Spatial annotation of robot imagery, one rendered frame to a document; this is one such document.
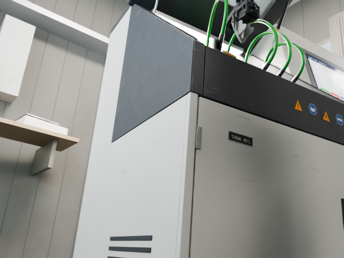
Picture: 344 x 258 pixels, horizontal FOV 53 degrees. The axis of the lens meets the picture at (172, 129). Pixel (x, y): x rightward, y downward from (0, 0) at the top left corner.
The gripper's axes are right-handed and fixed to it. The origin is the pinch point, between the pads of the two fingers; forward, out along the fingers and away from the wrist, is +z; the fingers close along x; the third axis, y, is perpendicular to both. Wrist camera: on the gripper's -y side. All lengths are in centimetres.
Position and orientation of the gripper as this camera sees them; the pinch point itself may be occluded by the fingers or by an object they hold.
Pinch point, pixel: (240, 41)
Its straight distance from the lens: 145.9
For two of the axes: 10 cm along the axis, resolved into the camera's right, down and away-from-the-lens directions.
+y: 5.0, -2.7, -8.2
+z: -0.8, 9.3, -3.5
